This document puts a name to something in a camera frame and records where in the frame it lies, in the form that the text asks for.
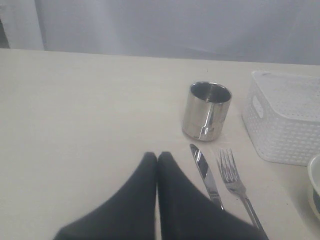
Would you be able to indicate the silver table knife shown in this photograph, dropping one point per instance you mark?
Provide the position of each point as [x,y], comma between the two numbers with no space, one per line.
[206,175]

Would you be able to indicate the white perforated plastic basket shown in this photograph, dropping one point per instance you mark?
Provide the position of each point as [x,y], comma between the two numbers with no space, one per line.
[282,117]

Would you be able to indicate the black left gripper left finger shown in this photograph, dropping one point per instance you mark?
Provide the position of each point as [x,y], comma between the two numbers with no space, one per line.
[128,215]

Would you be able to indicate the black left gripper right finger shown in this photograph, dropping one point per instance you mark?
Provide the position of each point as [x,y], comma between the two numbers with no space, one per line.
[186,214]

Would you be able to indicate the white ceramic bowl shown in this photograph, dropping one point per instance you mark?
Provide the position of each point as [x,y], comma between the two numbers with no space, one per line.
[313,191]

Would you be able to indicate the steel cup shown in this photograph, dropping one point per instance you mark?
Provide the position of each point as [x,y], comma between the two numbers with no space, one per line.
[206,109]

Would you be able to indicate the silver fork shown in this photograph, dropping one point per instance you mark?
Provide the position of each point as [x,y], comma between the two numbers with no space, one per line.
[230,176]

